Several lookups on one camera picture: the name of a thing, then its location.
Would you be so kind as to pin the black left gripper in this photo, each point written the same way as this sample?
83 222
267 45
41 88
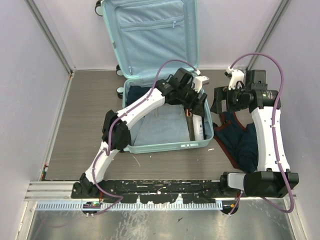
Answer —
196 109

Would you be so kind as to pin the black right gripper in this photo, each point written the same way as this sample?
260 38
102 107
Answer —
221 93

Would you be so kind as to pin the white plastic bottle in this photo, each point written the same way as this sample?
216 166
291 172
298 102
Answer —
198 127

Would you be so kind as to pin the amber bottle with gold cap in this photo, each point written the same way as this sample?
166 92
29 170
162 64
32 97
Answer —
190 125

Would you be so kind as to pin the light blue jeans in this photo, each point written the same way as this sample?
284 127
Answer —
163 125

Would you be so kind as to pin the navy blue sweater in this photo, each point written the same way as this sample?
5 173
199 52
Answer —
135 92

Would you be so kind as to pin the mint green suitcase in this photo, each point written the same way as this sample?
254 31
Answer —
152 39

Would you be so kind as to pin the black garment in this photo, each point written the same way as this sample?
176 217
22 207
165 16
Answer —
207 132

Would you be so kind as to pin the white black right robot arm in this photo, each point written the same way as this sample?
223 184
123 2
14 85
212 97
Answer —
273 177

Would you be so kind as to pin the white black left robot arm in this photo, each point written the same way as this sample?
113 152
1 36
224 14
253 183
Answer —
117 125

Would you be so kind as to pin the navy garment with red trim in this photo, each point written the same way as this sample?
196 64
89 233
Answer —
238 142

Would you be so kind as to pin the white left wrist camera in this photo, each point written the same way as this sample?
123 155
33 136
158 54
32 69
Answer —
199 81

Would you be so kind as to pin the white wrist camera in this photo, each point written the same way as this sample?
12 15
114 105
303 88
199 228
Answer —
235 76
199 81

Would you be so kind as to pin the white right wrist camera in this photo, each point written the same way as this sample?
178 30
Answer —
235 76

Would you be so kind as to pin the aluminium front rail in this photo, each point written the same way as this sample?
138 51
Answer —
50 190

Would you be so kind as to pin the slotted cable duct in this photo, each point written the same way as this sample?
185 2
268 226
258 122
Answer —
138 206

